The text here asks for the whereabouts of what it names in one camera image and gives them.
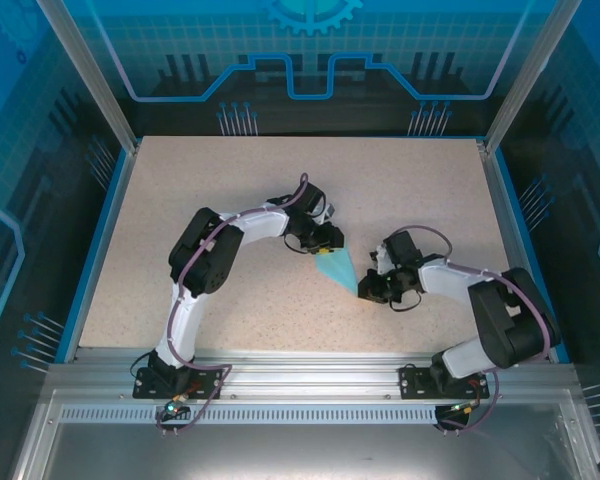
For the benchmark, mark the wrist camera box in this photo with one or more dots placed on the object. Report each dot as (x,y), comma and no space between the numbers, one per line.
(381,256)
(330,211)

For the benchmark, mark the light blue cloth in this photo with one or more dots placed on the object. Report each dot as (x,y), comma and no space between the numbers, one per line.
(337,270)

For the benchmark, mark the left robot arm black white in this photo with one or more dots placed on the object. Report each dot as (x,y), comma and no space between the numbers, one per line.
(205,250)

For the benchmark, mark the side rail with blue edge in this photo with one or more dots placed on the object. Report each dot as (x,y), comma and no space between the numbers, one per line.
(105,225)
(510,225)

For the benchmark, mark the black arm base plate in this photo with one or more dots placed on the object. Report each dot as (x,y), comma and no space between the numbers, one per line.
(145,382)
(415,382)

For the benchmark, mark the grey metal panel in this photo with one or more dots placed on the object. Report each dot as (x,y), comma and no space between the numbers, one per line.
(305,450)

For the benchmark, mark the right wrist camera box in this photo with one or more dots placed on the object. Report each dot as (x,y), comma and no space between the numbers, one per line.
(381,256)

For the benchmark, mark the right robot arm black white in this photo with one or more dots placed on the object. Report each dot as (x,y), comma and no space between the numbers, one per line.
(510,320)

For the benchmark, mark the aluminium front rail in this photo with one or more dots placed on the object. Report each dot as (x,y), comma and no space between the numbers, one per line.
(310,372)

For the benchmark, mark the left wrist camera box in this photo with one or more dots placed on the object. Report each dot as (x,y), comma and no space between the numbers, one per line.
(330,211)

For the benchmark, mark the aluminium frame post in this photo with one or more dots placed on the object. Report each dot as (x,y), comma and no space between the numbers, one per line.
(91,75)
(530,75)

